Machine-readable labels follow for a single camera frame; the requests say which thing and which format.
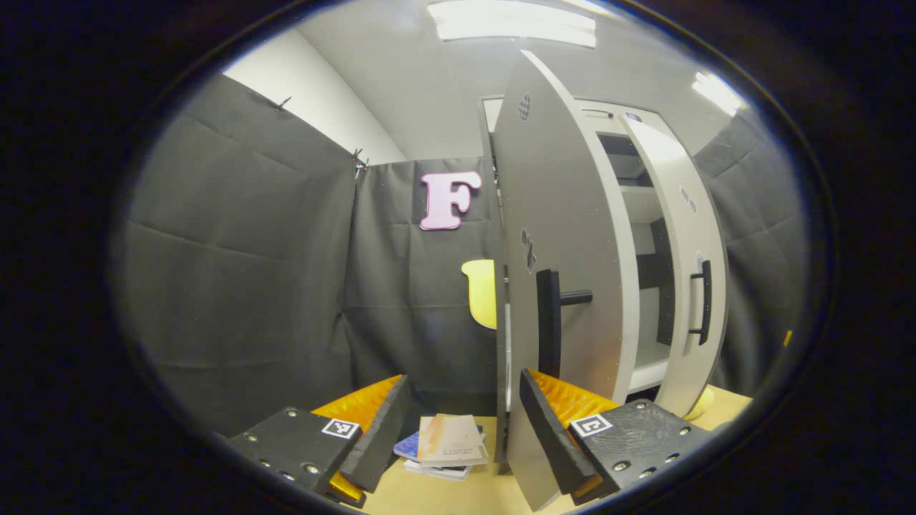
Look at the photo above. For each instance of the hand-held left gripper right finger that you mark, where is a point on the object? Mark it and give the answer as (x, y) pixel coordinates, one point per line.
(551, 436)

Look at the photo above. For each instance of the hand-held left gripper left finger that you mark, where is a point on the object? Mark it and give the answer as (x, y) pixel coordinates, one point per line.
(379, 443)

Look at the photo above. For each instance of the white cabinet door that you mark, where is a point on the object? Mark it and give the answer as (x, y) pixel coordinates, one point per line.
(558, 186)
(683, 236)

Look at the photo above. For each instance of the white and grey cabinet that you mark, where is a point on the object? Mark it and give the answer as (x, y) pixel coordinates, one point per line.
(640, 207)

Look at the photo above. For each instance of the blue book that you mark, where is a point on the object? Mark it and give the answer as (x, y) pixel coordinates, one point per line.
(408, 445)

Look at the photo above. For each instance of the white book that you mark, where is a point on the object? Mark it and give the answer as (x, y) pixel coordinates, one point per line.
(436, 472)

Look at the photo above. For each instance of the beige book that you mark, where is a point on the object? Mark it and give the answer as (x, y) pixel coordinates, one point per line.
(451, 438)

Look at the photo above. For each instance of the black backdrop cloth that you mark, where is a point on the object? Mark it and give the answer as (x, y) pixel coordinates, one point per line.
(250, 250)

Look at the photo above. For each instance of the small ceiling light panel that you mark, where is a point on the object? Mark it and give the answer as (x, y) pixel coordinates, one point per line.
(719, 93)

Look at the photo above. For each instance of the small metal cloth clip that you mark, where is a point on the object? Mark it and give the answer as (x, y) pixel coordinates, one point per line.
(283, 104)
(360, 163)

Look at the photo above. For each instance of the long ceiling light panel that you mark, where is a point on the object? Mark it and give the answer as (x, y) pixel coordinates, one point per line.
(512, 21)

